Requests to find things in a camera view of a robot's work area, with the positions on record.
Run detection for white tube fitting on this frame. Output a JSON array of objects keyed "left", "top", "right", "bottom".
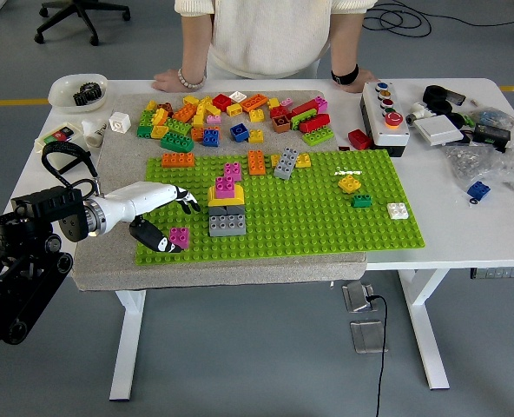
[{"left": 80, "top": 118, "right": 109, "bottom": 149}]

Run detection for white plug fitting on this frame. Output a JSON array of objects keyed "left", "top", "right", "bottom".
[{"left": 405, "top": 101, "right": 437, "bottom": 128}]

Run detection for white flat switch plate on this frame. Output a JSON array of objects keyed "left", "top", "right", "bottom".
[{"left": 412, "top": 113, "right": 465, "bottom": 149}]

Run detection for metal floor socket box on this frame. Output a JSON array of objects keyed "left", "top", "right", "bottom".
[{"left": 342, "top": 281, "right": 377, "bottom": 314}]

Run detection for person's left hand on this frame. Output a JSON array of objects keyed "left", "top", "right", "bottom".
[{"left": 334, "top": 72, "right": 380, "bottom": 94}]

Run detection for red two-by-two brick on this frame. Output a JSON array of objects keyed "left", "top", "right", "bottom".
[{"left": 212, "top": 93, "right": 234, "bottom": 113}]

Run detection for white table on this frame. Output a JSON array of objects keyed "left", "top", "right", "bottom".
[{"left": 0, "top": 77, "right": 514, "bottom": 403}]

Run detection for orange two-by-four brick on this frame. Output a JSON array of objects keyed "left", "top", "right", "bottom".
[
  {"left": 240, "top": 93, "right": 270, "bottom": 114},
  {"left": 161, "top": 152, "right": 196, "bottom": 169},
  {"left": 247, "top": 149, "right": 267, "bottom": 176},
  {"left": 172, "top": 103, "right": 199, "bottom": 123}
]

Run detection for yellow arch brick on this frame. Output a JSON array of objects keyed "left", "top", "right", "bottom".
[{"left": 207, "top": 184, "right": 246, "bottom": 209}]

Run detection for clear bags of screws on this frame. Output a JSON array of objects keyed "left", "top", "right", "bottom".
[{"left": 443, "top": 139, "right": 514, "bottom": 197}]

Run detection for dark grey sloped brick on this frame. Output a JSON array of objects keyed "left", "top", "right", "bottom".
[{"left": 208, "top": 203, "right": 246, "bottom": 217}]

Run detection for grey-brown mat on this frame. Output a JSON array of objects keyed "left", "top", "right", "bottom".
[{"left": 70, "top": 89, "right": 368, "bottom": 293}]

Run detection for grey two-by-four brick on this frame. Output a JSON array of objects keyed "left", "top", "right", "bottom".
[
  {"left": 273, "top": 146, "right": 300, "bottom": 182},
  {"left": 208, "top": 214, "right": 247, "bottom": 238}
]

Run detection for white cube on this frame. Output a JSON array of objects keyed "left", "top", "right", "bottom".
[{"left": 108, "top": 110, "right": 133, "bottom": 135}]

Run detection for clear bag with blue cable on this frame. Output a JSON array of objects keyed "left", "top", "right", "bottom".
[{"left": 467, "top": 107, "right": 514, "bottom": 132}]

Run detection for push-button control box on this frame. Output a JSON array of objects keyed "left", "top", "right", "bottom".
[{"left": 359, "top": 80, "right": 412, "bottom": 158}]

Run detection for lime two-by-four brick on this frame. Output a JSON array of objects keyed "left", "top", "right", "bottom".
[
  {"left": 164, "top": 117, "right": 194, "bottom": 136},
  {"left": 301, "top": 129, "right": 336, "bottom": 148}
]

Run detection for long red brick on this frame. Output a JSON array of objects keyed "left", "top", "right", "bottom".
[{"left": 289, "top": 98, "right": 321, "bottom": 118}]

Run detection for white bowl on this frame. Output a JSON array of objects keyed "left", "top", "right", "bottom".
[{"left": 48, "top": 73, "right": 109, "bottom": 116}]

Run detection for red two-by-four brick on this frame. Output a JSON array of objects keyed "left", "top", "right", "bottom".
[{"left": 298, "top": 113, "right": 332, "bottom": 135}]

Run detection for white red-green switch box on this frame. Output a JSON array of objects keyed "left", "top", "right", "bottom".
[{"left": 34, "top": 121, "right": 89, "bottom": 173}]

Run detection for white two-by-two brick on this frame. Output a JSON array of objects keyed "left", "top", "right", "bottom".
[{"left": 386, "top": 202, "right": 411, "bottom": 222}]

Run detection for black power cable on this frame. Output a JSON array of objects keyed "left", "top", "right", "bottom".
[{"left": 365, "top": 295, "right": 391, "bottom": 417}]

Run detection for black adapter box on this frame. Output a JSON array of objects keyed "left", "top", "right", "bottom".
[{"left": 472, "top": 123, "right": 512, "bottom": 154}]

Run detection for long lime brick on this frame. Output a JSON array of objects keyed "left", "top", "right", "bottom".
[{"left": 289, "top": 109, "right": 320, "bottom": 132}]

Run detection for person's right hand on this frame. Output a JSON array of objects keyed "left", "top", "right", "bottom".
[{"left": 152, "top": 69, "right": 200, "bottom": 93}]

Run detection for black floor cables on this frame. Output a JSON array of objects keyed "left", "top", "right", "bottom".
[{"left": 360, "top": 0, "right": 514, "bottom": 38}]

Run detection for black wristwatch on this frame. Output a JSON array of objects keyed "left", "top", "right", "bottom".
[{"left": 330, "top": 63, "right": 360, "bottom": 86}]

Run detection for dark green two-by-four brick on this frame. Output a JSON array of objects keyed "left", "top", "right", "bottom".
[{"left": 159, "top": 131, "right": 196, "bottom": 154}]

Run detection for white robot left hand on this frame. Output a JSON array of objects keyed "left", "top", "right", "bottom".
[{"left": 102, "top": 181, "right": 201, "bottom": 255}]

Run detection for table height control panel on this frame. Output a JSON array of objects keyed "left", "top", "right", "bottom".
[{"left": 470, "top": 267, "right": 514, "bottom": 281}]

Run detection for black office chair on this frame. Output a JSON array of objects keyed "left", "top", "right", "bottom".
[{"left": 34, "top": 0, "right": 132, "bottom": 47}]

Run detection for long yellow brick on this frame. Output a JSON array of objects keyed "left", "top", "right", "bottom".
[{"left": 191, "top": 103, "right": 208, "bottom": 129}]

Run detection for person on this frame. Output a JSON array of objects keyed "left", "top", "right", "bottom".
[{"left": 174, "top": 0, "right": 378, "bottom": 81}]

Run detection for bead bracelet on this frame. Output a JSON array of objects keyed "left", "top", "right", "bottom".
[{"left": 177, "top": 67, "right": 208, "bottom": 90}]

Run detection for brown hollow brick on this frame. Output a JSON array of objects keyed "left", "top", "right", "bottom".
[{"left": 271, "top": 114, "right": 293, "bottom": 135}]

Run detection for blue hollow brick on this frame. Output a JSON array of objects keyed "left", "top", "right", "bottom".
[{"left": 229, "top": 122, "right": 252, "bottom": 144}]

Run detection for metal floor plate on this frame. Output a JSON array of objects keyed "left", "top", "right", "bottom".
[{"left": 349, "top": 320, "right": 389, "bottom": 354}]

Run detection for green studded baseplate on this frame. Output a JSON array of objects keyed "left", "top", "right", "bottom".
[{"left": 134, "top": 149, "right": 426, "bottom": 267}]

